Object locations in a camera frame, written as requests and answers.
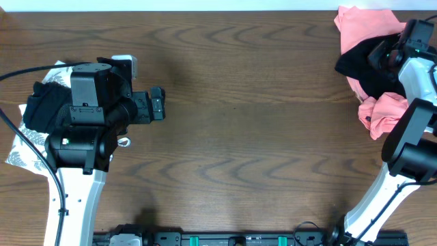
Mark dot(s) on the black polo shirt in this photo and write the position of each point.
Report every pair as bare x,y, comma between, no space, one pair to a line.
354,64

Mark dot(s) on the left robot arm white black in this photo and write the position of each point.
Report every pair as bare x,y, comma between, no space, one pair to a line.
73,205

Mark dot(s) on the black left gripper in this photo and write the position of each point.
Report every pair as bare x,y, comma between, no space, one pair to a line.
143,114

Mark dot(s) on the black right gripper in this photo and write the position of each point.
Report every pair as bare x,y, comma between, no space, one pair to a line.
374,57

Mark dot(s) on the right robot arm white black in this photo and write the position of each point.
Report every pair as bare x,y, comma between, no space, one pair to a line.
409,161

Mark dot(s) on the salmon pink shirt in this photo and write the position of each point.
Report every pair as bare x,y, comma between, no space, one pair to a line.
378,115

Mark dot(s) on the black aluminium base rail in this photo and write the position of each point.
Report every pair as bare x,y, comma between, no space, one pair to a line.
135,235

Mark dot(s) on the folded black garment on bag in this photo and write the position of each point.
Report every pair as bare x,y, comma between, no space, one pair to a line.
48,107

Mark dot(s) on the white fern print drawstring bag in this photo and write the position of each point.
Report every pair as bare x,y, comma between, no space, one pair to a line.
24,143

